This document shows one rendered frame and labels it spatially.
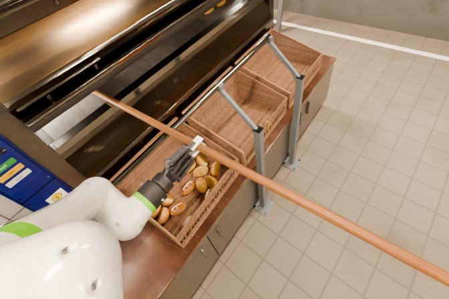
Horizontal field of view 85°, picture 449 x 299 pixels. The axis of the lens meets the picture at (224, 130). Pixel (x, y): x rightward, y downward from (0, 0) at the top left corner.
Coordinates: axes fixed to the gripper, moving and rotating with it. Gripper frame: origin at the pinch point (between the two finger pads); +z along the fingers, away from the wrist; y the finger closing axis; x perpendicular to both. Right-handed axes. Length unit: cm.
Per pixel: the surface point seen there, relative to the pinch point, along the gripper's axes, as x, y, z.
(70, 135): -56, 2, -24
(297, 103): 6, 44, 82
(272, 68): -38, 60, 128
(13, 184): -52, 0, -51
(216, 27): -53, 2, 81
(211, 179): -13, 54, 10
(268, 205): 8, 119, 38
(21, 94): -50, -27, -27
